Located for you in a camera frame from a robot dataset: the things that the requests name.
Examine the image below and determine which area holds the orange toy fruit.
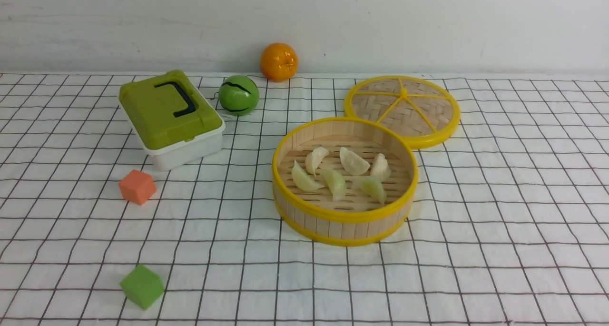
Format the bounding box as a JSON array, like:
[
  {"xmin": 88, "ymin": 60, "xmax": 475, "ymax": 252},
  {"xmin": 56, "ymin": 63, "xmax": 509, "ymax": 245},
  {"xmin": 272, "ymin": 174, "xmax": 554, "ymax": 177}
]
[{"xmin": 259, "ymin": 43, "xmax": 299, "ymax": 82}]

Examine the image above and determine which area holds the yellow bamboo steamer lid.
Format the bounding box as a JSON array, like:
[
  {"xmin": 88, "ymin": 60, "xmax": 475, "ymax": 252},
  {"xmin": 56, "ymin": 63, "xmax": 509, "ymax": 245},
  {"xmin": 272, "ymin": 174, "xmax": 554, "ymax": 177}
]
[{"xmin": 344, "ymin": 75, "xmax": 461, "ymax": 149}]

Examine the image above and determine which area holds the pale yellow dumpling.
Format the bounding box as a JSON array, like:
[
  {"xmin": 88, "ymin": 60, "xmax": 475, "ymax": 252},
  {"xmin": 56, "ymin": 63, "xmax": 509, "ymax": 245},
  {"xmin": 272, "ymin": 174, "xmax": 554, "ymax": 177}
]
[{"xmin": 370, "ymin": 153, "xmax": 392, "ymax": 182}]

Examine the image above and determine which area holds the white grid tablecloth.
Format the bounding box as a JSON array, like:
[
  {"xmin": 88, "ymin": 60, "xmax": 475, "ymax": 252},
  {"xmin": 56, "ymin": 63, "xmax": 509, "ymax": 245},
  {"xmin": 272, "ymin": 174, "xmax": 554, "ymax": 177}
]
[{"xmin": 0, "ymin": 73, "xmax": 609, "ymax": 326}]

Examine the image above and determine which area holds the green and white lunch box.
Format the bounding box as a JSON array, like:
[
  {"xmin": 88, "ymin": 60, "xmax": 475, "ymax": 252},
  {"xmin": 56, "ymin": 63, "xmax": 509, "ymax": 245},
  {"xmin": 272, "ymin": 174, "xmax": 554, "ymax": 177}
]
[{"xmin": 118, "ymin": 70, "xmax": 226, "ymax": 171}]

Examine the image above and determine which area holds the yellow bamboo steamer tray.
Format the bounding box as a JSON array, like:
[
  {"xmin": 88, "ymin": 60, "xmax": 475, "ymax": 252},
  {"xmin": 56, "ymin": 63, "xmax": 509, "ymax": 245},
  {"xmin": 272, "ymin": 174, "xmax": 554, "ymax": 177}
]
[{"xmin": 272, "ymin": 117, "xmax": 419, "ymax": 247}]

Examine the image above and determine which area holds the green foam cube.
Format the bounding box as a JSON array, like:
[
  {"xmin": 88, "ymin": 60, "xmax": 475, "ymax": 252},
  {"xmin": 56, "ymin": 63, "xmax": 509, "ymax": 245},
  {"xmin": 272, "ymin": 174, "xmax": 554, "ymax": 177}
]
[{"xmin": 120, "ymin": 265, "xmax": 165, "ymax": 310}]

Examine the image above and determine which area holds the pale green dumpling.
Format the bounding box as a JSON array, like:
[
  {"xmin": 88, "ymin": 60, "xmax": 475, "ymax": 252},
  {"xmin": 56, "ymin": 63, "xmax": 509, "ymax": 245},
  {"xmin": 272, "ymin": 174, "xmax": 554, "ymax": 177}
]
[
  {"xmin": 320, "ymin": 168, "xmax": 347, "ymax": 202},
  {"xmin": 352, "ymin": 176, "xmax": 387, "ymax": 205}
]

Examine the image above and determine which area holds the orange foam cube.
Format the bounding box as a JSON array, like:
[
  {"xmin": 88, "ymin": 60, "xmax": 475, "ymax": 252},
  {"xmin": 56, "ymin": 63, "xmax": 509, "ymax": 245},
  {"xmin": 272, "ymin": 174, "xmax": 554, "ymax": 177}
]
[{"xmin": 118, "ymin": 169, "xmax": 157, "ymax": 206}]

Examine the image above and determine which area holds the green watermelon ball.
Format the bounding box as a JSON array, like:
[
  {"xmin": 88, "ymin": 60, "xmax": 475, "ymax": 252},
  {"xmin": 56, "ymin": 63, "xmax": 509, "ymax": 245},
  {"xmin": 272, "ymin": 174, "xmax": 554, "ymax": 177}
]
[{"xmin": 218, "ymin": 75, "xmax": 260, "ymax": 116}]

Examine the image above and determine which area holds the white dumpling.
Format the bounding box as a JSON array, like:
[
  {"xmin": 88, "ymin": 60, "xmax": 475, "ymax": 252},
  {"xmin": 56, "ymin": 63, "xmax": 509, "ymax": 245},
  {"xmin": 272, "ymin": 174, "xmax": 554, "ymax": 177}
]
[
  {"xmin": 305, "ymin": 147, "xmax": 329, "ymax": 177},
  {"xmin": 339, "ymin": 148, "xmax": 370, "ymax": 176},
  {"xmin": 291, "ymin": 160, "xmax": 324, "ymax": 192}
]

